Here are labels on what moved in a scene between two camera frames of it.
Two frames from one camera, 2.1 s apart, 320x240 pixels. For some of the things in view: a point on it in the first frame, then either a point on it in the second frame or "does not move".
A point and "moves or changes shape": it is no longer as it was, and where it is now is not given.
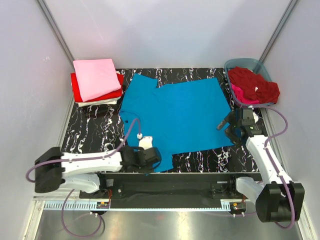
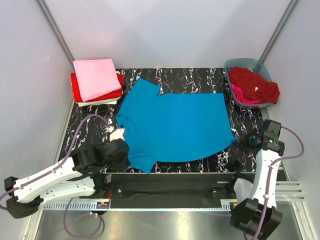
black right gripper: x=229 y=119 to x=241 y=143
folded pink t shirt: x=96 y=77 does not move
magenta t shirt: x=238 y=93 does not move
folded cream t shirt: x=111 y=101 does not move
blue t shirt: x=180 y=117 moves or changes shape
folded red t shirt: x=76 y=95 does not move
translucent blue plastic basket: x=256 y=66 does not move
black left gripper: x=147 y=170 to x=123 y=165
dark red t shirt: x=254 y=86 does not move
